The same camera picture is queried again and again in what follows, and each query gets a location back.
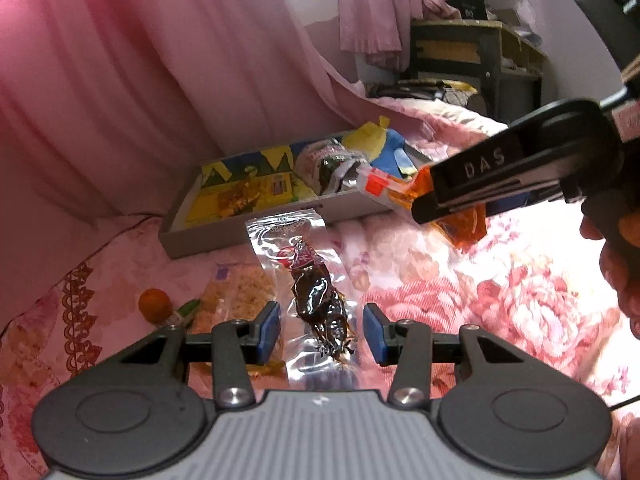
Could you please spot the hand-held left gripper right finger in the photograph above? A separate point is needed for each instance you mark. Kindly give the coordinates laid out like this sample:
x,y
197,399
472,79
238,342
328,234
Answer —
x,y
375,332

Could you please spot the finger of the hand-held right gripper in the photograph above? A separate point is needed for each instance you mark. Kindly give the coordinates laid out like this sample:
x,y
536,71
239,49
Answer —
x,y
475,205

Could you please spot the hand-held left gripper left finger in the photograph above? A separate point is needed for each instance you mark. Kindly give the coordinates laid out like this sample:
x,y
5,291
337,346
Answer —
x,y
267,332

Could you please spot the orange clear snack packet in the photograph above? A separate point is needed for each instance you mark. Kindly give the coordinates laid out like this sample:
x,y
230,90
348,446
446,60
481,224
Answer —
x,y
460,230

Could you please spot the clear rice cracker packet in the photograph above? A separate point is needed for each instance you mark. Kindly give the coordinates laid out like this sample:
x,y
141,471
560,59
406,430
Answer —
x,y
240,295

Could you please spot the clear packet of dark food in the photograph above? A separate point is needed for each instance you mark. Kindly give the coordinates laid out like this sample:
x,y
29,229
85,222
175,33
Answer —
x,y
315,295

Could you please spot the green sausage stick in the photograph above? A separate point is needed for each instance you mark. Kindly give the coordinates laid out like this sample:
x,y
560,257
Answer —
x,y
187,308

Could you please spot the grey cardboard tray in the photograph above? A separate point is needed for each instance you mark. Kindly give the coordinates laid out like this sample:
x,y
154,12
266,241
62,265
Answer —
x,y
225,240

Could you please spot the small orange fruit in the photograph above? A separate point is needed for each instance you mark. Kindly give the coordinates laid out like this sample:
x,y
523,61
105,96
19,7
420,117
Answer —
x,y
152,305

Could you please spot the white pouch of green vegetables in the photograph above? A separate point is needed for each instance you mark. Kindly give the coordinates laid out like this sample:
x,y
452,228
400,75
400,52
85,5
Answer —
x,y
315,157

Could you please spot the person's right hand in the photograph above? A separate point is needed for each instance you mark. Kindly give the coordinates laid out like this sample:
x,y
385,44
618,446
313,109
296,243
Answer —
x,y
622,260

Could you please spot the pink floral bedsheet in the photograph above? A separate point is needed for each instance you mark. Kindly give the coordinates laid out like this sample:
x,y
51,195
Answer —
x,y
500,285

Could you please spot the patterned round basket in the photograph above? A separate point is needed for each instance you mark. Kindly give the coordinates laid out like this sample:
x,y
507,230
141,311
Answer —
x,y
479,105

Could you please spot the blue yellow paper liner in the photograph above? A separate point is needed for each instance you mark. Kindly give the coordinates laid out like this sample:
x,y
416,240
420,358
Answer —
x,y
380,142

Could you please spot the dark wooden desk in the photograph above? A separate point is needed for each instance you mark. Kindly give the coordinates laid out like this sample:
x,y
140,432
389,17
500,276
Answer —
x,y
495,60

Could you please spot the yellow flat item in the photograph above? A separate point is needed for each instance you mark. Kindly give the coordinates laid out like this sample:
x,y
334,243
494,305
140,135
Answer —
x,y
457,86

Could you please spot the black box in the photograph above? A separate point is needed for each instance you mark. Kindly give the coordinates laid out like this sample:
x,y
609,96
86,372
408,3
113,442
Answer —
x,y
467,7

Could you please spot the lilac hanging garment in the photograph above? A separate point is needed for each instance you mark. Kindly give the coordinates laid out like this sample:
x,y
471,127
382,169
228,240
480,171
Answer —
x,y
380,10

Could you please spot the pink curtain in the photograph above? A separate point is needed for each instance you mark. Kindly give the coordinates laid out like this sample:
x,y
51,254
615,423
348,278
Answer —
x,y
125,85

